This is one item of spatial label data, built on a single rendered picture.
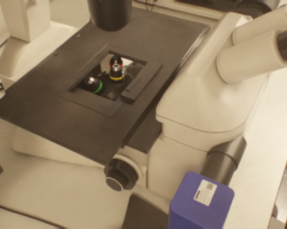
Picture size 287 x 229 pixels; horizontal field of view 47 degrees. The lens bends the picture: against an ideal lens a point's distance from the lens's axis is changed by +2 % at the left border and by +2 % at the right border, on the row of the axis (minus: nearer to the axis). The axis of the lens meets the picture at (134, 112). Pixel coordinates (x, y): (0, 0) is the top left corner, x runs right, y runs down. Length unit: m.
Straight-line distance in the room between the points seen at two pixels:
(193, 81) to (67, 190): 0.37
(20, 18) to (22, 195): 0.33
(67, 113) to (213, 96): 0.22
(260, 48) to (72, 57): 0.34
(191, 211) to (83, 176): 0.33
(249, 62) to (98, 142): 0.22
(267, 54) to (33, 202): 0.49
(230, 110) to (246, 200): 0.26
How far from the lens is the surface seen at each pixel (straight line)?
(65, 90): 0.55
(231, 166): 0.46
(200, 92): 0.42
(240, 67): 0.42
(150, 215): 0.61
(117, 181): 0.59
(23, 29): 0.65
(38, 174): 0.71
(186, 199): 0.41
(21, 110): 0.54
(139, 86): 0.53
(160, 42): 0.64
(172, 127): 0.47
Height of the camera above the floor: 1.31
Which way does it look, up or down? 46 degrees down
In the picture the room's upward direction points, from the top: 3 degrees counter-clockwise
